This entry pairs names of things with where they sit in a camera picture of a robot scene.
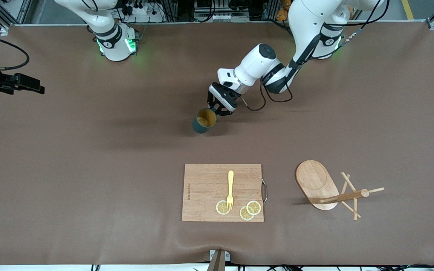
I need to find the teal mug with yellow inside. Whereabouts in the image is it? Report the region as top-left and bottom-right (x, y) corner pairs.
(192, 108), (217, 134)

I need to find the wooden mug tree rack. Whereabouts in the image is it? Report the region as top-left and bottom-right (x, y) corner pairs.
(295, 160), (385, 221)

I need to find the yellow plastic fork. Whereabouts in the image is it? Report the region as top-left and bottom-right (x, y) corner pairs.
(226, 170), (235, 210)

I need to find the bamboo cutting board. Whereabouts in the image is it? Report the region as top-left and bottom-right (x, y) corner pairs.
(182, 163), (268, 222)

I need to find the white power strip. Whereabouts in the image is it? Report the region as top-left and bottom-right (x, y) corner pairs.
(125, 2), (165, 23)
(196, 11), (250, 22)

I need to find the orange bread pile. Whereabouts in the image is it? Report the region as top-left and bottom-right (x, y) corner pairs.
(276, 0), (293, 21)

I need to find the brown table mat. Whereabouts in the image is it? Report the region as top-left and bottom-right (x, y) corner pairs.
(0, 21), (434, 266)

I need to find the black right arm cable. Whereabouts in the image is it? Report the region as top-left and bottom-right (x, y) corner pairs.
(0, 29), (30, 73)

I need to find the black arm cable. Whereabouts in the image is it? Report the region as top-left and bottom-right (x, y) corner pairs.
(0, 29), (30, 73)
(240, 0), (391, 113)

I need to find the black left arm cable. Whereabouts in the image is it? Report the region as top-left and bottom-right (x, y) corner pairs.
(240, 0), (391, 113)

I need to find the grey metal bracket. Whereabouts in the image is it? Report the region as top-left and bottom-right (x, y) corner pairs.
(209, 249), (231, 262)

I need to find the camera mount post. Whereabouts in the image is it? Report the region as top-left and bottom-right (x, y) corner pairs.
(206, 250), (226, 271)

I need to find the aluminium profile frame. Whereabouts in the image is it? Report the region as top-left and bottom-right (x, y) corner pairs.
(0, 0), (434, 35)

